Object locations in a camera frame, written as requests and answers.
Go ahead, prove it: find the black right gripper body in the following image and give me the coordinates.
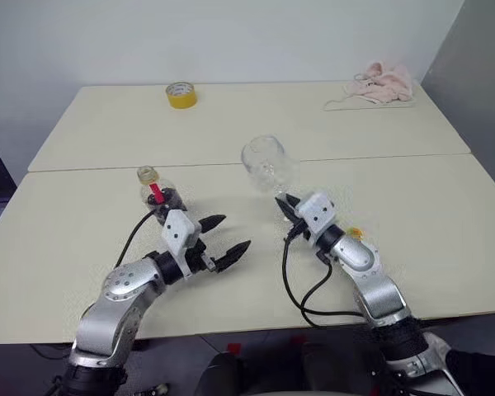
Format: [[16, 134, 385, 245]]
[[288, 219, 315, 243]]

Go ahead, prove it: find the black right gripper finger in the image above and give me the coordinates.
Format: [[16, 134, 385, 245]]
[[285, 193, 302, 220], [275, 196, 295, 224]]

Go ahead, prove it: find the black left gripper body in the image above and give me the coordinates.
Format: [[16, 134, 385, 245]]
[[184, 240, 217, 274]]

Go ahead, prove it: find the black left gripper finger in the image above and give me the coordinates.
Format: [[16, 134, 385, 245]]
[[200, 214, 228, 234], [213, 239, 252, 274]]

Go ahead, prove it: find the clear wine glass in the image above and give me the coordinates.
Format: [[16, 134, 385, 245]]
[[240, 134, 302, 226]]

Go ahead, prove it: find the small bottle with red label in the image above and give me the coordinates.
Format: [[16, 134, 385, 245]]
[[136, 164, 189, 227]]

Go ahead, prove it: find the pink cloth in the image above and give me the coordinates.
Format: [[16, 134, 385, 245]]
[[344, 60, 416, 105], [323, 73, 417, 113]]

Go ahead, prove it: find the dark rounded shape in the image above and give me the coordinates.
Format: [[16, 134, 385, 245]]
[[203, 351, 249, 396]]

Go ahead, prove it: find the yellow tape roll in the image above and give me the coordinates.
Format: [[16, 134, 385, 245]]
[[165, 81, 199, 111]]

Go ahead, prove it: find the grey partition panel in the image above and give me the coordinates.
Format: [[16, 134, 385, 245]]
[[419, 0, 495, 158]]

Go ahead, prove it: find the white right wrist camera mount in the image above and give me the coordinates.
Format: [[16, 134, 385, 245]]
[[296, 190, 337, 243]]

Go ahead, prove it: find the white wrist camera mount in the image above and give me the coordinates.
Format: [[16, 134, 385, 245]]
[[296, 190, 337, 243], [161, 209, 202, 278]]

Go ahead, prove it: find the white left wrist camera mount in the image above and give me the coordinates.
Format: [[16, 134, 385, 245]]
[[161, 209, 202, 278]]

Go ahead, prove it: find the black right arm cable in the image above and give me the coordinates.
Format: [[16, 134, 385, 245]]
[[281, 230, 366, 328]]

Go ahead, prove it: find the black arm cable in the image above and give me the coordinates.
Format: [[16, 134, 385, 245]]
[[114, 210, 154, 268], [281, 230, 366, 328]]

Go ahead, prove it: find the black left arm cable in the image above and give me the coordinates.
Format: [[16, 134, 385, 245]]
[[114, 210, 154, 268]]

